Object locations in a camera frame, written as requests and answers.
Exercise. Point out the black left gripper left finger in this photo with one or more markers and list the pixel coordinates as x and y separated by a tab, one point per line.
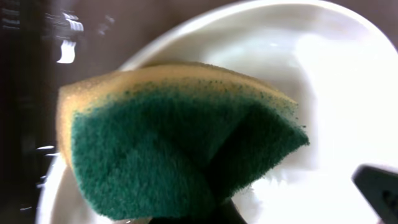
168	221

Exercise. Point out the grey serving tray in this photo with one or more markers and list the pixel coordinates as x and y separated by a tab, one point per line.
27	54

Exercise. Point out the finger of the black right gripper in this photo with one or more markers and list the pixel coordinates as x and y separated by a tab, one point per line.
378	185

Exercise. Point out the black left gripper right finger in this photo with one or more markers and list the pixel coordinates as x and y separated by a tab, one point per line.
227	213

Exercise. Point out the cream white plate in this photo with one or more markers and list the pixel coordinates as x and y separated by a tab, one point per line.
338	66

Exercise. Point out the green yellow sponge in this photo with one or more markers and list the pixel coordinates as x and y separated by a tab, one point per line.
172	140

